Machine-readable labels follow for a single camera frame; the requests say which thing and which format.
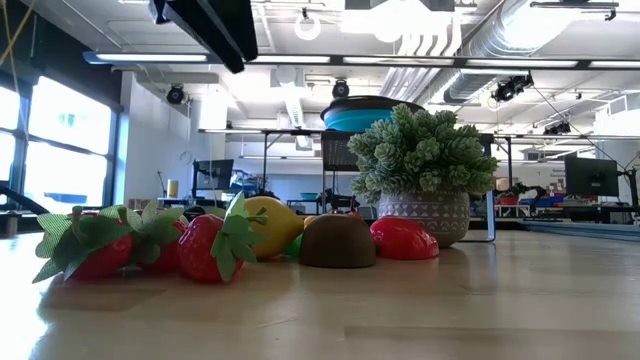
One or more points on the brown kiwi half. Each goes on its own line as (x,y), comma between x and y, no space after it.
(337,242)

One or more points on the red bell pepper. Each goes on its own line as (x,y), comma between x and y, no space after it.
(400,240)

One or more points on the red plastic strawberry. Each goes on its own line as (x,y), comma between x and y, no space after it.
(105,260)
(200,250)
(165,260)

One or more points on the yellow cylinder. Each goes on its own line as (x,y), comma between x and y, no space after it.
(173,189)

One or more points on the blue collapsible colander bowl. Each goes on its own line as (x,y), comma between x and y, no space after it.
(355,120)

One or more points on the teal background bowl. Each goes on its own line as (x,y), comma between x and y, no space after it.
(309,196)

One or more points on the black overhead light bar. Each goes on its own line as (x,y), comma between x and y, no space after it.
(400,61)

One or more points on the red plastic tomato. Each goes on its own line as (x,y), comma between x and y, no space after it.
(356,215)

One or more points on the green plastic apple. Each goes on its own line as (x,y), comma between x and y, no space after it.
(296,247)

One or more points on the yellow plastic lemon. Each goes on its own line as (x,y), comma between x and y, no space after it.
(280,225)

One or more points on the black background rig frame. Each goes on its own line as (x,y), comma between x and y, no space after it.
(225,131)

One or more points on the black computer monitor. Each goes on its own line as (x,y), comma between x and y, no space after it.
(215,174)
(592,176)

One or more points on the large window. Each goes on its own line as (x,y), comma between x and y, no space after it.
(65,150)

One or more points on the potted artificial succulent plant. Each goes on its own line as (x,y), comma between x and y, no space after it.
(420,150)

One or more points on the black background robot arm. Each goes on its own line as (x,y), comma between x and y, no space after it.
(522,190)

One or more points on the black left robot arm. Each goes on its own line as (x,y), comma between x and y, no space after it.
(215,30)

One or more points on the black ceiling spot lamp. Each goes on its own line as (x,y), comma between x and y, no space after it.
(175,95)
(340,90)

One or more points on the black track light cluster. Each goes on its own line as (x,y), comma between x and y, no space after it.
(557,129)
(510,89)

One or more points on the silver ventilation duct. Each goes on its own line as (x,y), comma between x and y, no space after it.
(520,30)

